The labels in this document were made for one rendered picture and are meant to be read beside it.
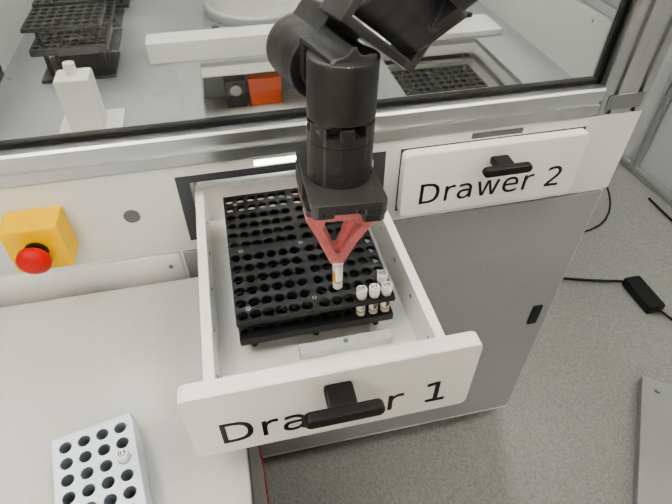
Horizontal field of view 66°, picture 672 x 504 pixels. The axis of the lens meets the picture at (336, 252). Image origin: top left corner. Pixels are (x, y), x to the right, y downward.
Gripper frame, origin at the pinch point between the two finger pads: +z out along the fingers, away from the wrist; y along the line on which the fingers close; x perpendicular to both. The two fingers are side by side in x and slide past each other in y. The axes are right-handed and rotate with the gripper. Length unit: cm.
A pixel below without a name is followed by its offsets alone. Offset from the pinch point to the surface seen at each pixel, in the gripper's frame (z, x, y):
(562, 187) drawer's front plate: 11.1, 42.2, -23.5
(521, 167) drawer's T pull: 3.9, 30.8, -19.1
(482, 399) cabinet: 80, 47, -31
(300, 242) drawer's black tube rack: 6.9, -2.2, -10.7
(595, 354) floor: 90, 93, -46
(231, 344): 14.4, -11.6, -2.3
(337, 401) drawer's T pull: 7.6, -2.0, 12.1
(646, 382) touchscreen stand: 88, 100, -33
